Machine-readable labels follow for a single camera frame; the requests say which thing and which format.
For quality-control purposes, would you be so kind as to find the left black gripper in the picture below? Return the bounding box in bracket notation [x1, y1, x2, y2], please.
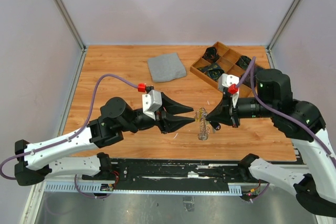
[120, 92, 196, 134]

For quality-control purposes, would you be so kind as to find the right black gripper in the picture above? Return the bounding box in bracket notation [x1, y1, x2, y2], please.
[205, 91, 276, 127]

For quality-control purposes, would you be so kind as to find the black capped key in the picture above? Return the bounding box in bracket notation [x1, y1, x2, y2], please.
[210, 122, 221, 131]

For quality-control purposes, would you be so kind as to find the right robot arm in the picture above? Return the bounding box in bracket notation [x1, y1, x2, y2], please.
[207, 69, 335, 217]

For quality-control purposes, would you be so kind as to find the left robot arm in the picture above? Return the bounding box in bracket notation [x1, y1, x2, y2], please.
[14, 90, 195, 186]

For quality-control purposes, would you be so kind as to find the rolled dark tie centre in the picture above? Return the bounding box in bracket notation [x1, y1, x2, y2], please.
[197, 63, 225, 81]

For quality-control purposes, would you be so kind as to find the rolled dark tie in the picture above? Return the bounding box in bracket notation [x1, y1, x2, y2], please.
[197, 63, 225, 81]
[202, 47, 219, 63]
[235, 55, 251, 71]

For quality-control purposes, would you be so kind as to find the folded grey cloth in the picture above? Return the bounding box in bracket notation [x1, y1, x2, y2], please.
[147, 52, 187, 83]

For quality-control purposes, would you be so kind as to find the wooden compartment tray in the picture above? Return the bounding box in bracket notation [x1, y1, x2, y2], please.
[190, 41, 252, 89]

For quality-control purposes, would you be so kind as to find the rolled dark tie right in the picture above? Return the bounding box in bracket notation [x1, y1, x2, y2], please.
[235, 55, 251, 71]

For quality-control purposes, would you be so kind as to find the rolled dark tie top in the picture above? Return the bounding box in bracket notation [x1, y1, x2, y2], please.
[202, 47, 219, 63]

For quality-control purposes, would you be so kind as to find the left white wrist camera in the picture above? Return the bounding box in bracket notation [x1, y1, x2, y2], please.
[142, 90, 162, 120]

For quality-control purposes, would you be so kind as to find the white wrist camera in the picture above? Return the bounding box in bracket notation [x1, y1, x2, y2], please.
[142, 90, 162, 120]
[218, 73, 239, 108]

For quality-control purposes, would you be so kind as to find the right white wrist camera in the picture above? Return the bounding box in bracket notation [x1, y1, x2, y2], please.
[218, 73, 239, 108]

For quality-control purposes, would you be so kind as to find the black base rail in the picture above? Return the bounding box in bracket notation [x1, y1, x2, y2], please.
[79, 158, 259, 193]

